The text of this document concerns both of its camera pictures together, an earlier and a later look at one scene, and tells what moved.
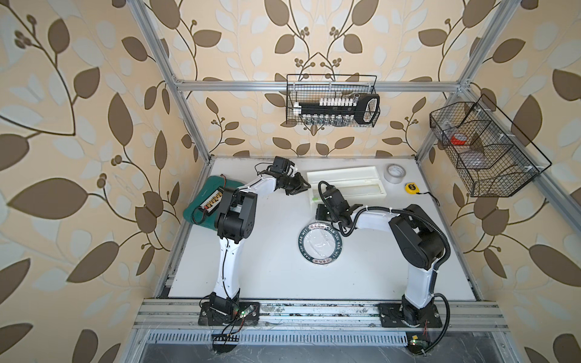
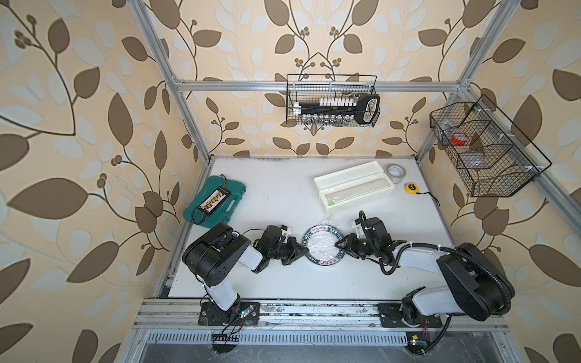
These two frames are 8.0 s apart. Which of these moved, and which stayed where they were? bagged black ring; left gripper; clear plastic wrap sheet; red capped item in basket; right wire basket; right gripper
Moved: left gripper; right gripper
Stayed: clear plastic wrap sheet; bagged black ring; red capped item in basket; right wire basket
